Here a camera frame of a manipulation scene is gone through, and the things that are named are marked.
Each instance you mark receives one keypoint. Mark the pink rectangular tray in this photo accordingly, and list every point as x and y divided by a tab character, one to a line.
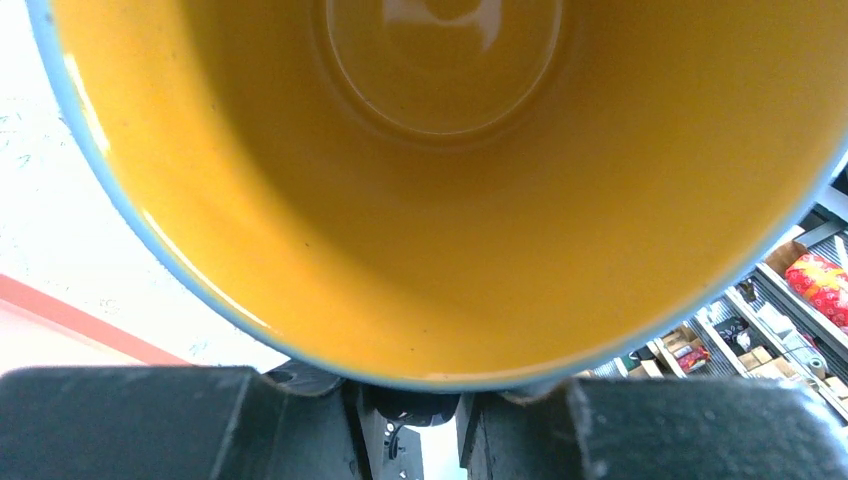
38	330

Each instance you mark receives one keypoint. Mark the blue patterned mug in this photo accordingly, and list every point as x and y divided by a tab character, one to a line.
453	195

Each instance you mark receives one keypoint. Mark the metal storage shelf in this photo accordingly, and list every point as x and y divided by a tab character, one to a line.
760	328

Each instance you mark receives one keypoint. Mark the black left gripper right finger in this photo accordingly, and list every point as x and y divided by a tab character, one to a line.
653	429

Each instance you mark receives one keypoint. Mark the floral tablecloth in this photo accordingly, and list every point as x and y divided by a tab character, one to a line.
61	235

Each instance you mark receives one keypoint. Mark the red patterned bag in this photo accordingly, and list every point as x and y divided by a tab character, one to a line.
823	284

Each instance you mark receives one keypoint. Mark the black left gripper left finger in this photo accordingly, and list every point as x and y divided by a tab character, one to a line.
170	423

